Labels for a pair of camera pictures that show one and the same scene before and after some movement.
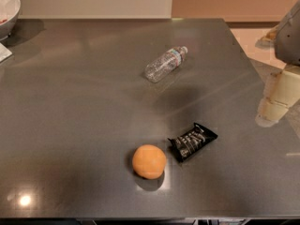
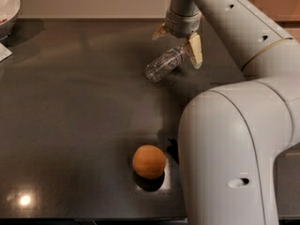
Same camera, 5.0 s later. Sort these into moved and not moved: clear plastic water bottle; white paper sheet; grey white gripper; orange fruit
Moved: grey white gripper
Not moved: clear plastic water bottle; white paper sheet; orange fruit
